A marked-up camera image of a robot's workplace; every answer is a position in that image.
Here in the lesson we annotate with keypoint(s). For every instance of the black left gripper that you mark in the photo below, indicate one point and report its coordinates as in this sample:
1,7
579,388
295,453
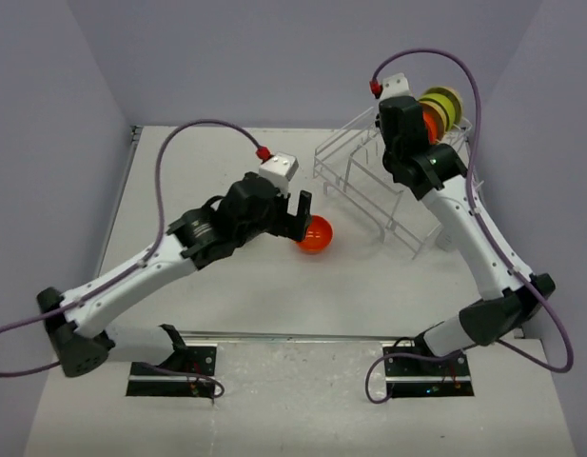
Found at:
284,224

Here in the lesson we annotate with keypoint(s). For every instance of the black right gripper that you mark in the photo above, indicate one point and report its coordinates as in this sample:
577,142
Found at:
378,122

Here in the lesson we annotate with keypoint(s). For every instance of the white cutlery holder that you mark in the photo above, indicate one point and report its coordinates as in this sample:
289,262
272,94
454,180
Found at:
444,241

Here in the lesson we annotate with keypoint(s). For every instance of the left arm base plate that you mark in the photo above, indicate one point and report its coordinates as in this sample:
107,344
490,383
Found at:
190,374

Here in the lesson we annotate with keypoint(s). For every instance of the white wire dish rack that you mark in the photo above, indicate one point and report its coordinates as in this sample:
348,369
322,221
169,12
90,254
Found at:
349,162

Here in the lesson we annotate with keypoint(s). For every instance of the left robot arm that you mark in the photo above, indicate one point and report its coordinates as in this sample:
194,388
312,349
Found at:
77,320

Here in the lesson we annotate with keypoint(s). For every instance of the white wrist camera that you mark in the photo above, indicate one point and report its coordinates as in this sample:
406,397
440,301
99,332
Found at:
395,86
279,170

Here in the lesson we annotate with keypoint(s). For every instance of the olive green bowl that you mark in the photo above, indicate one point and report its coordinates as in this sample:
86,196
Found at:
441,109

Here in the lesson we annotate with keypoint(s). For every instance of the orange bowl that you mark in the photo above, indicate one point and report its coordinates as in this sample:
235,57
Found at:
318,236
431,128

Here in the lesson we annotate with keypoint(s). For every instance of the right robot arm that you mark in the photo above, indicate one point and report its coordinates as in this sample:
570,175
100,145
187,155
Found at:
508,296

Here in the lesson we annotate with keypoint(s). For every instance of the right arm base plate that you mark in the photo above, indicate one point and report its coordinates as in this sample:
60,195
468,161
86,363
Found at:
412,378

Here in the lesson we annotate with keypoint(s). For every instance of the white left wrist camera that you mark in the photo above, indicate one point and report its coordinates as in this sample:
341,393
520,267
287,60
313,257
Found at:
279,170

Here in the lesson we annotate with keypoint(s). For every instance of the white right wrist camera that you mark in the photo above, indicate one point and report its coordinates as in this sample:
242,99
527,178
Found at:
395,86

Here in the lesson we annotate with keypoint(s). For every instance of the rear tan bowl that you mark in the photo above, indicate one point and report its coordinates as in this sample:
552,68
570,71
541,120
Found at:
452,97

